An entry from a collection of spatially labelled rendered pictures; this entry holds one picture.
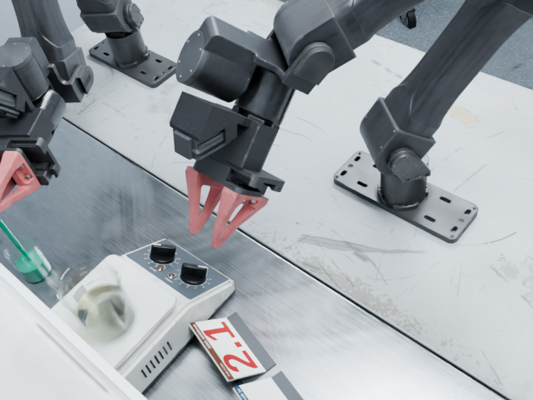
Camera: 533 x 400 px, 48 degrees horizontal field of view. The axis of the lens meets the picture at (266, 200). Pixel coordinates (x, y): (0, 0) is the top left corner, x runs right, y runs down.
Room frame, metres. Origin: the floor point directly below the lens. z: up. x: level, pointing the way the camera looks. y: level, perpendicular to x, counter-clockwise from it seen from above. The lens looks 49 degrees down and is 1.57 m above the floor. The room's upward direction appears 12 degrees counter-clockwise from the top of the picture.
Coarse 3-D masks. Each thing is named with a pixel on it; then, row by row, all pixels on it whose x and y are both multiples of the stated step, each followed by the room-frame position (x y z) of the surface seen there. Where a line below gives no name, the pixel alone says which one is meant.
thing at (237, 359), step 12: (204, 324) 0.38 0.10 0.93; (216, 324) 0.38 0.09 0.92; (216, 336) 0.36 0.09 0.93; (228, 336) 0.36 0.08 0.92; (216, 348) 0.34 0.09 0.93; (228, 348) 0.34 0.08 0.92; (240, 348) 0.34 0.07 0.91; (228, 360) 0.32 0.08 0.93; (240, 360) 0.32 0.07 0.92; (252, 360) 0.33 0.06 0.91; (240, 372) 0.31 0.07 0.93
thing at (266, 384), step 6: (252, 384) 0.29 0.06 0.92; (258, 384) 0.29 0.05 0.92; (264, 384) 0.29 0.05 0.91; (270, 384) 0.29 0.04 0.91; (246, 390) 0.28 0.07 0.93; (252, 390) 0.28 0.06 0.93; (258, 390) 0.28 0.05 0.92; (264, 390) 0.28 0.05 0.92; (270, 390) 0.28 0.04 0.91; (276, 390) 0.28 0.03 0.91; (252, 396) 0.27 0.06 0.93; (258, 396) 0.27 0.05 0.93; (264, 396) 0.28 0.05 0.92; (270, 396) 0.28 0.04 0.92; (276, 396) 0.28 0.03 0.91
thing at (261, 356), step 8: (216, 320) 0.39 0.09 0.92; (224, 320) 0.39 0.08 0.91; (232, 320) 0.39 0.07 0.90; (240, 320) 0.39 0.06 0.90; (192, 328) 0.37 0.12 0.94; (232, 328) 0.38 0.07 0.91; (240, 328) 0.38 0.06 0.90; (248, 328) 0.37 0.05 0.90; (240, 336) 0.36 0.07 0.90; (248, 336) 0.36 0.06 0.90; (248, 344) 0.35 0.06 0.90; (256, 344) 0.35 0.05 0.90; (208, 352) 0.33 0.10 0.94; (256, 352) 0.34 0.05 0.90; (264, 352) 0.34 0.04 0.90; (256, 360) 0.33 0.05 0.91; (264, 360) 0.33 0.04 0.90; (272, 360) 0.32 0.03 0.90; (264, 368) 0.32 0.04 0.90; (224, 376) 0.30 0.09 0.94; (240, 376) 0.30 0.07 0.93; (248, 376) 0.30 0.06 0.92; (256, 376) 0.31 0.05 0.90
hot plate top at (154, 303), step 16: (112, 256) 0.46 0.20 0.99; (128, 272) 0.43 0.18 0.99; (128, 288) 0.41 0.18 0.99; (144, 288) 0.40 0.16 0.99; (160, 288) 0.40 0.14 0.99; (144, 304) 0.38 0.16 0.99; (160, 304) 0.38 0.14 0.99; (176, 304) 0.38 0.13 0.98; (64, 320) 0.38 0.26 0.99; (144, 320) 0.36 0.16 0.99; (160, 320) 0.36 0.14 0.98; (80, 336) 0.36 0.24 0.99; (128, 336) 0.35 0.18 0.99; (144, 336) 0.34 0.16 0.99; (112, 352) 0.33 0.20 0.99; (128, 352) 0.33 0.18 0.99
